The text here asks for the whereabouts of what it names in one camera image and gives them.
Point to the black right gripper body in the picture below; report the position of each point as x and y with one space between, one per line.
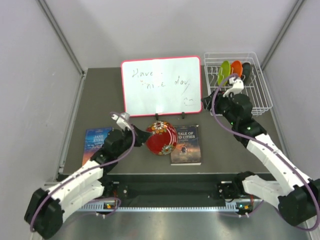
223 105

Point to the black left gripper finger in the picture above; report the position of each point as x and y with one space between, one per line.
138 132
141 139

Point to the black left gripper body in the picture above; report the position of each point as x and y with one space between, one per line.
127 140

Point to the red floral plate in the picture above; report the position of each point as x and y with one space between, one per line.
163 139

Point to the lime green plate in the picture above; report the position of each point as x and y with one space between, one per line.
224 71

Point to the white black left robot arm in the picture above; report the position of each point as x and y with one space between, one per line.
49 208

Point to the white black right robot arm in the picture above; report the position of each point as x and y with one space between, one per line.
270 155

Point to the Jane Eyre book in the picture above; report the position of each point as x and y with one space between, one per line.
94 139

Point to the orange plate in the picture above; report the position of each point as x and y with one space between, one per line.
236 68

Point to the dark teal ceramic plate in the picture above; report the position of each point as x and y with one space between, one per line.
246 72

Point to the pink framed whiteboard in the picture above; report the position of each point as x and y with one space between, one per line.
162 86

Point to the Tale of Two Cities book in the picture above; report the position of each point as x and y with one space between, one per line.
187 151

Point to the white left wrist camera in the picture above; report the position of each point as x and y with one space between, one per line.
121 119

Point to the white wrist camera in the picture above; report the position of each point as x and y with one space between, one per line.
121 119
237 86

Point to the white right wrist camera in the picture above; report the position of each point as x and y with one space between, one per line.
237 86

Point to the white wire dish rack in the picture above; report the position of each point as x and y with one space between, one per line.
256 89

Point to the aluminium frame rail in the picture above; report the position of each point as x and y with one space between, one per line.
72 194

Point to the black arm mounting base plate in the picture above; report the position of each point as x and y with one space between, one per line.
171 190

